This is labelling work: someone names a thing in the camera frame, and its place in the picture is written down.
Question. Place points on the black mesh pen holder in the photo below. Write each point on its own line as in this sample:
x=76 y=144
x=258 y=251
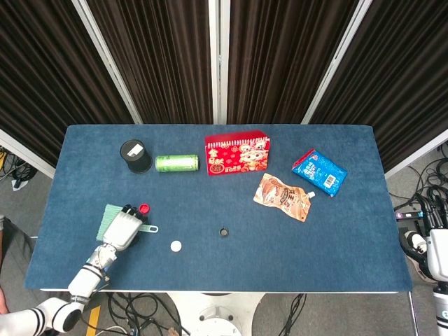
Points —
x=140 y=164

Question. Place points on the white bottle cap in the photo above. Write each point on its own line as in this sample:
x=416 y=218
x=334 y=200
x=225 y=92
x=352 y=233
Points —
x=176 y=246

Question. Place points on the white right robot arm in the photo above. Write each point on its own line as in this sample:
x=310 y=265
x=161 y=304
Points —
x=441 y=315

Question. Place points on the black and white sneaker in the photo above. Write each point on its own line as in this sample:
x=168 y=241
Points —
x=414 y=242

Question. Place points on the red 2026 desk calendar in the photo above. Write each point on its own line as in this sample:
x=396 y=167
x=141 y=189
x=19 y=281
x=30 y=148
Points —
x=238 y=157

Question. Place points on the green drink can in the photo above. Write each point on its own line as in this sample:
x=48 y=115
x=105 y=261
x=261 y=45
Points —
x=176 y=163

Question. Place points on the blue tablecloth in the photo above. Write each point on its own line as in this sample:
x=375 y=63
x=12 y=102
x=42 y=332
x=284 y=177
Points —
x=245 y=262

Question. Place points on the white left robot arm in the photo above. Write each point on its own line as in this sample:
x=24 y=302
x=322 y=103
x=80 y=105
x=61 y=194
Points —
x=84 y=280

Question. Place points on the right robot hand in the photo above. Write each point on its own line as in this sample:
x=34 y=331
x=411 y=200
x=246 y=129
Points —
x=438 y=255

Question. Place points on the small black ring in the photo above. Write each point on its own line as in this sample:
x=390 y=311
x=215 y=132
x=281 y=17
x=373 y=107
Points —
x=224 y=232

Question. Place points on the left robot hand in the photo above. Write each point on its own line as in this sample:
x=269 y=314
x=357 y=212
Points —
x=122 y=229

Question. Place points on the blue snack bag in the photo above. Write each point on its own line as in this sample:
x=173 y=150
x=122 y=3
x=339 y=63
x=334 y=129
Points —
x=318 y=171

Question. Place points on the yellow floor tape strip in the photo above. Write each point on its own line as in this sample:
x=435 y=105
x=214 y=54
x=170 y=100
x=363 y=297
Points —
x=92 y=320

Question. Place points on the black power strip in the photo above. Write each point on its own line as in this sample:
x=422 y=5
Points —
x=409 y=214

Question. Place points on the dark pleated partition screen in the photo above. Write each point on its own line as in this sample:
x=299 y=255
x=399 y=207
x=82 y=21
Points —
x=157 y=63
x=402 y=87
x=42 y=87
x=280 y=63

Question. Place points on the person in grey clothes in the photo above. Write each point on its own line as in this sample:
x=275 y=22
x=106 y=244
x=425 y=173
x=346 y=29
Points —
x=14 y=252

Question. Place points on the light green brush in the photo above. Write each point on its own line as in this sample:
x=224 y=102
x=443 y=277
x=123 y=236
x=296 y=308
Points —
x=108 y=220

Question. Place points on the orange spout drink pouch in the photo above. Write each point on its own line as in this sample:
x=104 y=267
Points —
x=280 y=196

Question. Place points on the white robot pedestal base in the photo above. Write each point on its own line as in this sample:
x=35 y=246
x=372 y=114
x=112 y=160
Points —
x=217 y=315

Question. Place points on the red bottle cap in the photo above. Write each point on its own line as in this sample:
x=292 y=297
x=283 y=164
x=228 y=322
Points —
x=143 y=209

